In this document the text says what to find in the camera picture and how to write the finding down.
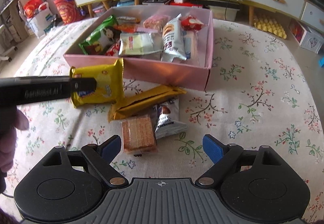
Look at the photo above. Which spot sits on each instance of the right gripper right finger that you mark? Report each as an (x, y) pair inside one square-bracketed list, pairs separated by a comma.
[(224, 158)]

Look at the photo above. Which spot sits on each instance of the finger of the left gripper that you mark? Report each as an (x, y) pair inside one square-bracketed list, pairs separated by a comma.
[(83, 86)]

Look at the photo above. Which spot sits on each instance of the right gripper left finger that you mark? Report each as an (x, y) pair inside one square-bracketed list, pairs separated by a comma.
[(99, 157)]

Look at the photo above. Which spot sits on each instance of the yellow cracker packet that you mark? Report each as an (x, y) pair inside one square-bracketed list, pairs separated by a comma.
[(109, 89)]

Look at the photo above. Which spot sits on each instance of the clear wafer packet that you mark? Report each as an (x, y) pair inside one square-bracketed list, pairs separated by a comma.
[(138, 135)]

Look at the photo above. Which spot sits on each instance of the green snack packet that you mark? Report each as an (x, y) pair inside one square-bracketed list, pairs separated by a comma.
[(102, 38)]

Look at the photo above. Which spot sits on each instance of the red candy packet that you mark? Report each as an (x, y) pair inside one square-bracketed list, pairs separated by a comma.
[(113, 51)]

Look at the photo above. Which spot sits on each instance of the gold foil snack bar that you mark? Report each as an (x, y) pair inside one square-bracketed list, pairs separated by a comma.
[(130, 106)]

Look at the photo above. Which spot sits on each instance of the cream yellow biscuit packet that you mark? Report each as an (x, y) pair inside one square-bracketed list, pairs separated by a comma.
[(140, 44)]

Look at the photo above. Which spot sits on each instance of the orange white jam biscuit packet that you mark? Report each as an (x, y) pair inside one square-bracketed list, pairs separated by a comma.
[(134, 28)]

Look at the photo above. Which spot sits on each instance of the orange silver snack packet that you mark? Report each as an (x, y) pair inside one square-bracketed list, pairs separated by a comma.
[(128, 20)]

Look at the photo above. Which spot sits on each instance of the pink rice cracker packet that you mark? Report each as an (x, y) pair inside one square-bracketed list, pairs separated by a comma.
[(156, 22)]

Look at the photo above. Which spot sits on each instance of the pale green cookie packet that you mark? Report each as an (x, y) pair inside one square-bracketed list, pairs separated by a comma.
[(173, 44)]

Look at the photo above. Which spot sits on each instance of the white blue bread packet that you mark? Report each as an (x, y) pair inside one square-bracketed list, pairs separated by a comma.
[(190, 40)]

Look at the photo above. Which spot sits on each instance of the red white packet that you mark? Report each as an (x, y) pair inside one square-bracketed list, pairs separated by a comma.
[(191, 23)]

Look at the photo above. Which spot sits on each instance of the person's left hand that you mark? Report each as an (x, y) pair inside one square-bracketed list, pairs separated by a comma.
[(12, 120)]

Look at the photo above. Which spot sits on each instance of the floral tablecloth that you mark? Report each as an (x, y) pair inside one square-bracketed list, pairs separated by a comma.
[(256, 95)]

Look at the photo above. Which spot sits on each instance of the red lantern bag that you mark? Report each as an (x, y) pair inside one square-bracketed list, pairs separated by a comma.
[(68, 11)]

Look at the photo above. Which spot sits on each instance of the pink cardboard box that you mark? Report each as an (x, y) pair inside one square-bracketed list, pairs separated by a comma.
[(150, 67)]

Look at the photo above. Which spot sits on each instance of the red shoe box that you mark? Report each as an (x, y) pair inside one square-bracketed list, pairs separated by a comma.
[(186, 4)]

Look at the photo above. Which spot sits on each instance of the yellow egg tray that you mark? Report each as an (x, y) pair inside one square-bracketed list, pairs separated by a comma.
[(270, 25)]

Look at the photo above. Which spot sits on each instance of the white decorated box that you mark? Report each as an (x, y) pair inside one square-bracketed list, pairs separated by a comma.
[(307, 37)]

